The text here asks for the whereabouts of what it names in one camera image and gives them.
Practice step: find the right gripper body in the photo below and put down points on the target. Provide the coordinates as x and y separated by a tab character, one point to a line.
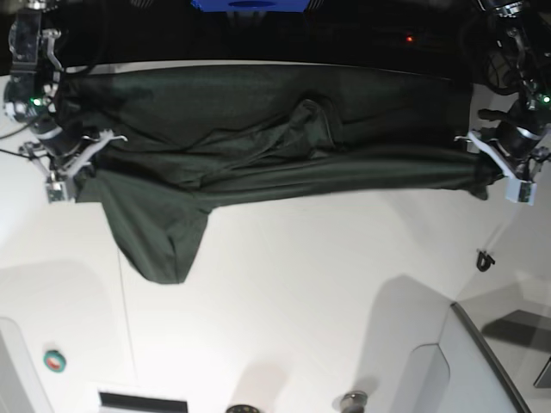
59	153

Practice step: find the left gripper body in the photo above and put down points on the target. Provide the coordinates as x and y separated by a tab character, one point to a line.
516	140

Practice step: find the dark green t-shirt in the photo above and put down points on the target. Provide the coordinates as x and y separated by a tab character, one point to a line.
204	137

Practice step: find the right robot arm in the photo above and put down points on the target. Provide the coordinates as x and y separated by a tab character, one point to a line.
40	96

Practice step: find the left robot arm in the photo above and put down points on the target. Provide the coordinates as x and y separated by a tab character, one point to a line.
506	45

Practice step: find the black clip on table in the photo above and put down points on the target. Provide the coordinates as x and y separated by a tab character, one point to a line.
484	261

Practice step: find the grey round knob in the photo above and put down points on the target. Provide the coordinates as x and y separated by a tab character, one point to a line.
353	402

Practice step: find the black round dial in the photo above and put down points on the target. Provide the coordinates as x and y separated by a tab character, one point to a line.
242	408

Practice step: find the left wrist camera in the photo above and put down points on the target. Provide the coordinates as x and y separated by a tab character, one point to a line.
520	191

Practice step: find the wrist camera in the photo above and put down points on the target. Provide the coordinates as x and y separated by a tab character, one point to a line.
58	191
520	191

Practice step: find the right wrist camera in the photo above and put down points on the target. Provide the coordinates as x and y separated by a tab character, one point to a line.
58	191

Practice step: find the blue mount plate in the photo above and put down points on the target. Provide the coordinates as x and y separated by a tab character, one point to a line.
214	6

